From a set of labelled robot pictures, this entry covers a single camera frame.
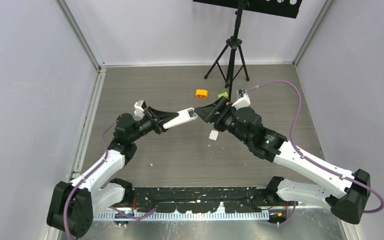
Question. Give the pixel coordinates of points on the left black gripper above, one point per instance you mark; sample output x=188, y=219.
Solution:
x=158, y=118

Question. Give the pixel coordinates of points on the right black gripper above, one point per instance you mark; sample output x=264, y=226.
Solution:
x=223, y=105

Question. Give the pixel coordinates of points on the white remote control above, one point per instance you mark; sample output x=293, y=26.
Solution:
x=184, y=116

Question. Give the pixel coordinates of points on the white battery cover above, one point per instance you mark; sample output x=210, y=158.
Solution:
x=213, y=135

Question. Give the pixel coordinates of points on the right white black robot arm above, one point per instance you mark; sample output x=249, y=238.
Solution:
x=339, y=190

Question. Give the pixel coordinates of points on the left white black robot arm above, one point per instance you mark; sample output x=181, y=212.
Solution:
x=74, y=204

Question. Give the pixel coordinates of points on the orange yellow plastic object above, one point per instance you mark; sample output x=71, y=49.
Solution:
x=201, y=94

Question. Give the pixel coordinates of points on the green block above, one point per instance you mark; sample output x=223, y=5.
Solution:
x=224, y=94

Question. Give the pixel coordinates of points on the black tripod stand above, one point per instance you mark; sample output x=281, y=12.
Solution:
x=234, y=43

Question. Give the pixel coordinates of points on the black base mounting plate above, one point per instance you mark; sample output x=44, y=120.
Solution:
x=200, y=200

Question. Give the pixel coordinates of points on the black perforated panel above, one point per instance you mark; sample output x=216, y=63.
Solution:
x=282, y=8

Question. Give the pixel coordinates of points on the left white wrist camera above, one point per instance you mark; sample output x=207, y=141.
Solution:
x=139, y=108

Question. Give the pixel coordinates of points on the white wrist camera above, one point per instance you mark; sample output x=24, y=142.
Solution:
x=139, y=108
x=243, y=99

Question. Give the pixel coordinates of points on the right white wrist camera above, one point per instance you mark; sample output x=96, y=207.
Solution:
x=243, y=99

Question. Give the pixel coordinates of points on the aluminium frame rail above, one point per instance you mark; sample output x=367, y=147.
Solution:
x=274, y=216

